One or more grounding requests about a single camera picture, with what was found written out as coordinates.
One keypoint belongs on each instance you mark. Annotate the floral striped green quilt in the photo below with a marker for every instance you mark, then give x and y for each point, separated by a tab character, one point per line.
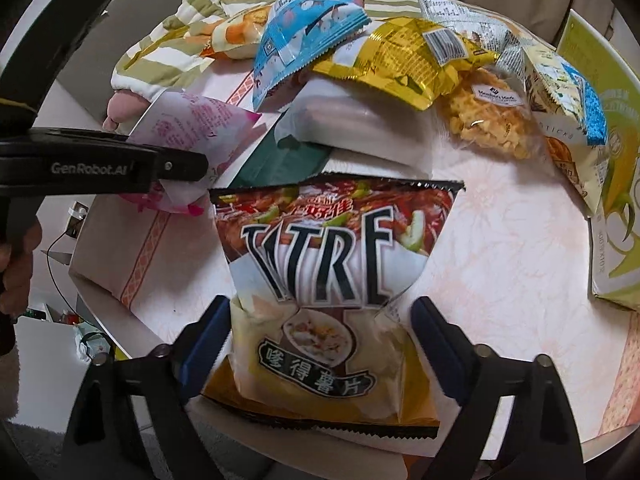
184	45

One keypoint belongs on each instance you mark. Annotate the clear bag of yellow crackers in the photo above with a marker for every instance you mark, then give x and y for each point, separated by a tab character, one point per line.
484	111

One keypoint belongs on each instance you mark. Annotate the white printed snack bag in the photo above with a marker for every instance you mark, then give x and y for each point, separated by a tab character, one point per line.
485	31

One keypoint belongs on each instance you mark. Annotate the green cardboard box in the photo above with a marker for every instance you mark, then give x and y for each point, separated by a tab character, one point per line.
615	225

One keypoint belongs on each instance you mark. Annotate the pink white snack packet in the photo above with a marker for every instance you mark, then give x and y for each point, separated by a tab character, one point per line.
176	119

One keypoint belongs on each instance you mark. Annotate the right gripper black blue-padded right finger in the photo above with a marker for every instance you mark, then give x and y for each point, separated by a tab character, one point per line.
541	439

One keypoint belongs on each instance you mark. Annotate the cream blue popcorn bag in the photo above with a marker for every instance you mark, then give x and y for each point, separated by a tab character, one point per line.
570	117

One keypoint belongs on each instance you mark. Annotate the red yellow potato chip bag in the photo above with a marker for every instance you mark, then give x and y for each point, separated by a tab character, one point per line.
318	267

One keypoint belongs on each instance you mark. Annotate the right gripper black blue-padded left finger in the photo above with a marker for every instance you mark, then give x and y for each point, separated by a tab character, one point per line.
103	439

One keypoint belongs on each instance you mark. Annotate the person's left hand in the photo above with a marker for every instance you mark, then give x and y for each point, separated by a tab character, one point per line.
16	269

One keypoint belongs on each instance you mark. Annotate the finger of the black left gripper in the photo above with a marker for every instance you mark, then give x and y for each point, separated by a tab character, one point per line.
178	165

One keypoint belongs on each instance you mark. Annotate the white translucent plastic bag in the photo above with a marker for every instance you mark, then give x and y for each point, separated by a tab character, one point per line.
356	118

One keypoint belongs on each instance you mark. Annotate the yellow foil snack bag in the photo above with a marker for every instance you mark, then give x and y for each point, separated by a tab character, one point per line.
411	59

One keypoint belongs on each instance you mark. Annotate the dark green packet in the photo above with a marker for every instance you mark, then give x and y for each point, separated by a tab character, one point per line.
273	163

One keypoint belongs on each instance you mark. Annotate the blue white snack bag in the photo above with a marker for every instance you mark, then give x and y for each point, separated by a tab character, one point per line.
297	33

